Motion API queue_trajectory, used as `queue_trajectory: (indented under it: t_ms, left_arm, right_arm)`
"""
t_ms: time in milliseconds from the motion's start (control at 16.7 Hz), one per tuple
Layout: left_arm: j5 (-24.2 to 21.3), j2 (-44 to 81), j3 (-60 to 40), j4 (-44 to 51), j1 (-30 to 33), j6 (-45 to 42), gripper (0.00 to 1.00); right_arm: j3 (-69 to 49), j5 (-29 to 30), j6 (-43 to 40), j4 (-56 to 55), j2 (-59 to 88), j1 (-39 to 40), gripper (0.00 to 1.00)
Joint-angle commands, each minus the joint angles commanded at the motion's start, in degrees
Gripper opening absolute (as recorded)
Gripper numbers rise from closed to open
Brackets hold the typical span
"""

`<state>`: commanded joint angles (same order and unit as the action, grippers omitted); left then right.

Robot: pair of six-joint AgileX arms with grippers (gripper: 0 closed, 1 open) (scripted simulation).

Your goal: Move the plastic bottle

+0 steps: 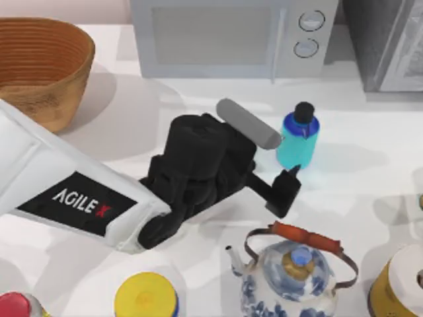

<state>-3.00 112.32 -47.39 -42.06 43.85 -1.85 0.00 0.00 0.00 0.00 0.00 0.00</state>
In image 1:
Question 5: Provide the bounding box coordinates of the teal bottle with black cap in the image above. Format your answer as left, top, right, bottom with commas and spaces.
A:
275, 101, 321, 170

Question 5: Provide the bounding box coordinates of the blue and white teapot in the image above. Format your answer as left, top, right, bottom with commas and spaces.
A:
225, 221, 360, 317

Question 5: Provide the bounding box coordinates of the pale microwave oven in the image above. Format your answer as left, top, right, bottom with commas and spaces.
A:
128, 0, 338, 84

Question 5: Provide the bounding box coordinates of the microwave oven door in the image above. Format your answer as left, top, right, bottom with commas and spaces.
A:
129, 0, 289, 82

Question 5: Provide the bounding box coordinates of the round microwave knob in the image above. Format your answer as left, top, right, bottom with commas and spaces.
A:
298, 9, 327, 32
293, 37, 320, 60

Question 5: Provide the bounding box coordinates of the yellow can with white top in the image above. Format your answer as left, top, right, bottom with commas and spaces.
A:
367, 244, 423, 317

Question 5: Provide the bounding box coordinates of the yellow lidded can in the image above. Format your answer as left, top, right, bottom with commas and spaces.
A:
114, 271, 181, 317

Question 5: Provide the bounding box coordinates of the grey cabinet with dark inside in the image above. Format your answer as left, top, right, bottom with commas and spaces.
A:
341, 0, 423, 94

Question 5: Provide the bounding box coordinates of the brown woven basket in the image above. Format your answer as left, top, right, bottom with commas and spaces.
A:
0, 17, 96, 135

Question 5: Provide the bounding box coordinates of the red lidded jar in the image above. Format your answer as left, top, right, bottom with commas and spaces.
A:
0, 291, 46, 317

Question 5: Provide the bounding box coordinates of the microwave door handle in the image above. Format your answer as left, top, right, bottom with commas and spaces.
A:
271, 7, 287, 84

